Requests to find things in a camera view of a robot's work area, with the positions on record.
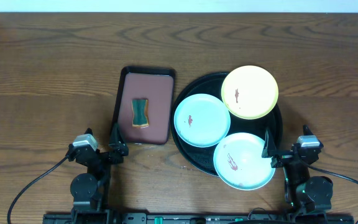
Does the green and yellow sponge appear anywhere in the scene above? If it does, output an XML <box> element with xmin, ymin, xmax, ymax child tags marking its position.
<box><xmin>132</xmin><ymin>99</ymin><xmax>149</xmax><ymax>128</ymax></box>

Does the yellow plate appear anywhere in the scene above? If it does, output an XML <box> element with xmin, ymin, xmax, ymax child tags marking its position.
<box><xmin>221</xmin><ymin>65</ymin><xmax>278</xmax><ymax>119</ymax></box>

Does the light blue plate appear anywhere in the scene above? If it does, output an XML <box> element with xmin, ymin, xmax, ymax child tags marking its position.
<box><xmin>213</xmin><ymin>133</ymin><xmax>275</xmax><ymax>190</ymax></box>
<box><xmin>173</xmin><ymin>93</ymin><xmax>231</xmax><ymax>147</ymax></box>

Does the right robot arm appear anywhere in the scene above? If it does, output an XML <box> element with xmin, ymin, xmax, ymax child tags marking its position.
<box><xmin>262</xmin><ymin>125</ymin><xmax>333</xmax><ymax>223</ymax></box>

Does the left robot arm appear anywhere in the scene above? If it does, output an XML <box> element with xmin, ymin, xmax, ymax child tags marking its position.
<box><xmin>66</xmin><ymin>123</ymin><xmax>129</xmax><ymax>224</ymax></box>

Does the black rectangular tray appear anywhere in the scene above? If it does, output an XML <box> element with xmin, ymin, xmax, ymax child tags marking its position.
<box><xmin>112</xmin><ymin>66</ymin><xmax>175</xmax><ymax>145</ymax></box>

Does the black round tray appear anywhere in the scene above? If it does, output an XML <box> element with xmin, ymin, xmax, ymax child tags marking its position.
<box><xmin>170</xmin><ymin>72</ymin><xmax>283</xmax><ymax>176</ymax></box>

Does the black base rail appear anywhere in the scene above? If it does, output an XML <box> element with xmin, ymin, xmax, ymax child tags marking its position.
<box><xmin>42</xmin><ymin>212</ymin><xmax>354</xmax><ymax>224</ymax></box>

